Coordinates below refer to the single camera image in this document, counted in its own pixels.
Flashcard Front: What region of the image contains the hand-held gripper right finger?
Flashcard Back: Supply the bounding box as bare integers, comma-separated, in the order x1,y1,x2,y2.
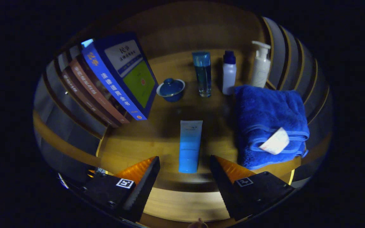
209,155,295,221

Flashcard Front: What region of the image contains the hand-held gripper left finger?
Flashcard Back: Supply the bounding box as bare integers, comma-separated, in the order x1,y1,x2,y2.
81,156,161,223

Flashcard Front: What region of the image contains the blue cosmetic tube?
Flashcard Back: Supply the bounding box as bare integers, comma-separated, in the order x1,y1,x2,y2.
178,120,203,174

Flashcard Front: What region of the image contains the wooden countertop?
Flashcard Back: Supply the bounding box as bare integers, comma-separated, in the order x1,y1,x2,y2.
99,49,302,190

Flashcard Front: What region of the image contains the wooden cabinet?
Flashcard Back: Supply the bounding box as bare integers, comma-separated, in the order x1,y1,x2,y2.
33,2,333,228

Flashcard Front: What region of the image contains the blue folded towel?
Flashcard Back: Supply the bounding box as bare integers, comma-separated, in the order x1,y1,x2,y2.
233,85,310,170

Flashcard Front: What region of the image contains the blue lidded tea bowl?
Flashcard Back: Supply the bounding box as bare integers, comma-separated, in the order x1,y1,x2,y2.
156,78,186,102

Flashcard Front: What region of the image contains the white bottle blue cap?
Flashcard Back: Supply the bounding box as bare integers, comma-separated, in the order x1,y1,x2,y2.
222,51,237,95

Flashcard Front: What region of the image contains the brown book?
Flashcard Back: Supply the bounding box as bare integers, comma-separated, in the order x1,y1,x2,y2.
69,57,131,124
61,68,121,128

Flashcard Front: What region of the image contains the blue glass bottle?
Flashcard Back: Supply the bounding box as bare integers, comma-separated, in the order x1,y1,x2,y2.
192,52,212,98

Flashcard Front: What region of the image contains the thick blue book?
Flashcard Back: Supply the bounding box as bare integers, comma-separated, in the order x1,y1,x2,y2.
81,32,159,121

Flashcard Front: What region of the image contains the white pump bottle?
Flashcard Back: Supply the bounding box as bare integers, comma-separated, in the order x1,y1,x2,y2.
250,41,271,88

